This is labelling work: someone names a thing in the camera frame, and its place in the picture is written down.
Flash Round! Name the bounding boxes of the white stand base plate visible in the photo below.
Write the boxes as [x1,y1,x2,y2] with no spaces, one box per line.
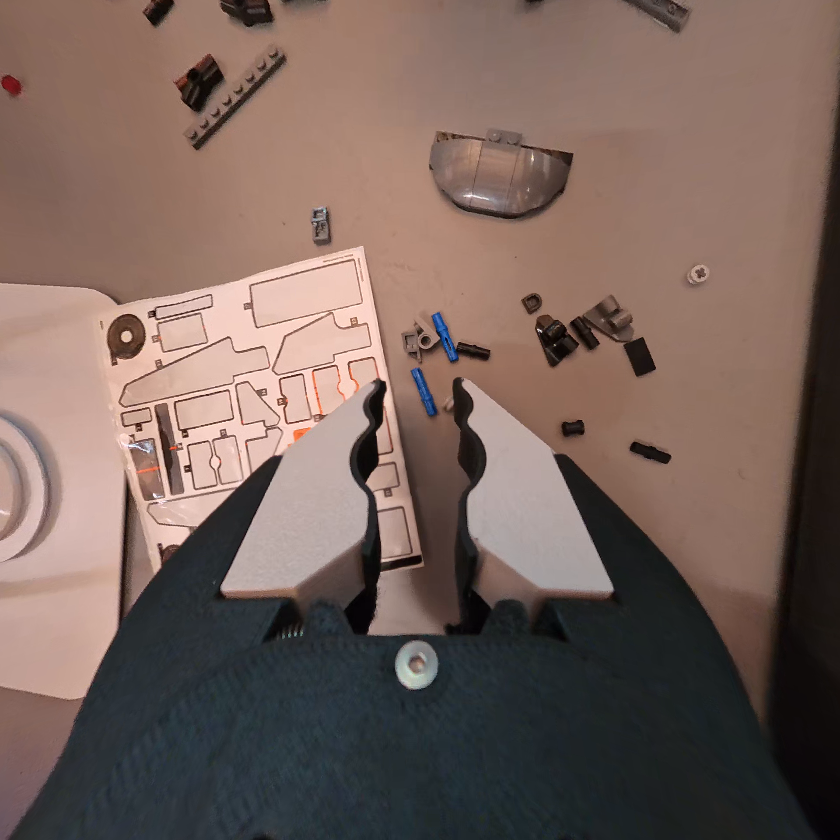
[0,282,127,700]

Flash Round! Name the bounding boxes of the black angled lego piece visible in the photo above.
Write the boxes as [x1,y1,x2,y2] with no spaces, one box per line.
[535,315,580,367]

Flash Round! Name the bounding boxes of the grey lego connector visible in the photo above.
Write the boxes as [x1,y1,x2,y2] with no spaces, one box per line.
[402,314,437,363]

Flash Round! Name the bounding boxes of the black lego piece red ends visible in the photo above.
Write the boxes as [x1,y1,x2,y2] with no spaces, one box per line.
[174,54,224,111]

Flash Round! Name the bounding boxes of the grey lego bracket piece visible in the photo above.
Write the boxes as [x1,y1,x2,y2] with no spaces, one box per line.
[583,295,634,341]

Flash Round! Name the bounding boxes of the long grey lego plate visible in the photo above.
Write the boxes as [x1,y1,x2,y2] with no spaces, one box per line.
[184,47,287,151]

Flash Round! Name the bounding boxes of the grey curved lego canopy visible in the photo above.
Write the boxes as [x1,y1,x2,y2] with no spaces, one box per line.
[430,128,574,221]

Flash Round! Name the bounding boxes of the lego sticker sheet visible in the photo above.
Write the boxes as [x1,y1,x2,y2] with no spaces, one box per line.
[95,246,424,572]

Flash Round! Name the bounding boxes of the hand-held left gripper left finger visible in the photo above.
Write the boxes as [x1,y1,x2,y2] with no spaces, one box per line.
[220,377,388,618]

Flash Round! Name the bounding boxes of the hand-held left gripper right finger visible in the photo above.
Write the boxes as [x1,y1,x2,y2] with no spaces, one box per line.
[451,377,616,623]

